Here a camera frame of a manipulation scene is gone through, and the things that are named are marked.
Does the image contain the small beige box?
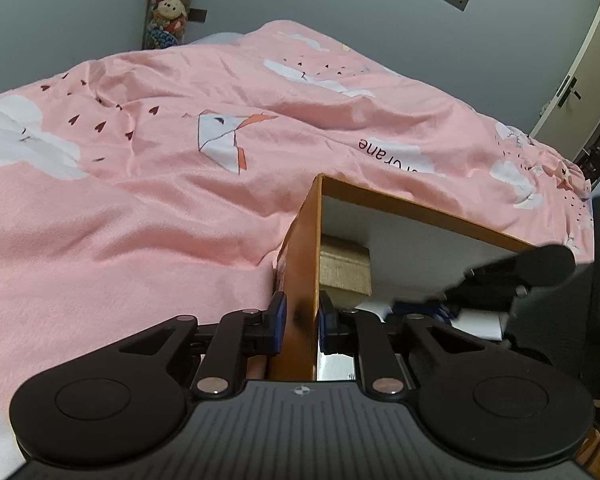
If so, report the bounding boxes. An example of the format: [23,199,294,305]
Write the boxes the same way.
[320,234,373,297]

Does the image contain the white door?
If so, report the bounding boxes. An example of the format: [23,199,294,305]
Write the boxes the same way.
[530,0,600,161]

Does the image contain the pink printed blanket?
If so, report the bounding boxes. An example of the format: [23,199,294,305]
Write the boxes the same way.
[0,20,596,431]

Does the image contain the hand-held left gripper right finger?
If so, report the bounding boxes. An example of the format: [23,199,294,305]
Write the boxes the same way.
[317,292,485,396]

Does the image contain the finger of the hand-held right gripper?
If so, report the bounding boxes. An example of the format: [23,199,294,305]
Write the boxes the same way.
[442,244,577,321]

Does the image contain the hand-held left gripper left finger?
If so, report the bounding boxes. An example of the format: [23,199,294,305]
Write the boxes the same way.
[115,291,287,397]

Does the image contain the orange cardboard box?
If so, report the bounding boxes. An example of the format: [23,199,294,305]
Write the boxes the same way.
[269,174,538,382]

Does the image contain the hanging column of plush toys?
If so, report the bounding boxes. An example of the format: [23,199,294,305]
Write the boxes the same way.
[142,0,201,51]

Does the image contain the black door handle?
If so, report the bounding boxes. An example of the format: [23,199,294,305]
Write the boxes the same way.
[557,76,581,107]

